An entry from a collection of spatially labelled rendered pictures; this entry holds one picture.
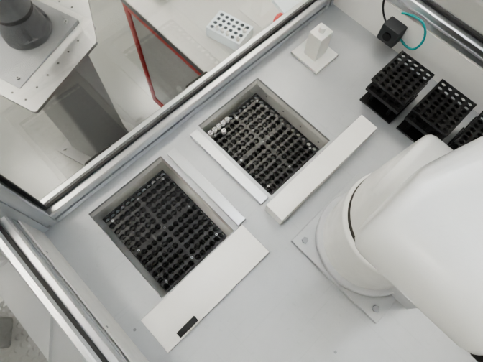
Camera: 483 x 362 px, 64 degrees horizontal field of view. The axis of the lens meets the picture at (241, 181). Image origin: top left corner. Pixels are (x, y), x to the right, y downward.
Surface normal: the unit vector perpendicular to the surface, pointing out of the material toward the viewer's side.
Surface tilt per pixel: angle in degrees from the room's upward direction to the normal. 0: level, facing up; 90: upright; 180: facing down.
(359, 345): 0
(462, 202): 10
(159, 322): 0
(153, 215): 0
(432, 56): 90
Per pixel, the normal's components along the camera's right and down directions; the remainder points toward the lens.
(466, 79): -0.72, 0.64
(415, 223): -0.34, 0.03
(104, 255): 0.04, -0.36
